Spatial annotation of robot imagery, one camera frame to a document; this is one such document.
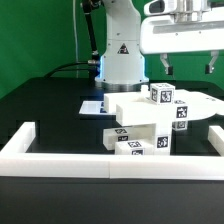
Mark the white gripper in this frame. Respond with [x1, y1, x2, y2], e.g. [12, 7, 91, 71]
[140, 9, 224, 75]

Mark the white tagged cube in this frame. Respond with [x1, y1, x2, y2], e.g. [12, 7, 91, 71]
[150, 83, 175, 105]
[172, 121, 188, 131]

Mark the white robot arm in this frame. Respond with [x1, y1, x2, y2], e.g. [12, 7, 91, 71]
[95, 0, 224, 89]

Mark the white marker sheet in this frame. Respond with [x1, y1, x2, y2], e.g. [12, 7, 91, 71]
[79, 101, 105, 115]

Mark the white cable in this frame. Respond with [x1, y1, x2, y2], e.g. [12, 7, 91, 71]
[72, 0, 80, 79]

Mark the black cable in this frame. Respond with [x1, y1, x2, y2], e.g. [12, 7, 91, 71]
[44, 61, 101, 79]

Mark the white U-shaped fence frame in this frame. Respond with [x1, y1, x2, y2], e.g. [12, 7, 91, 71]
[0, 122, 224, 180]

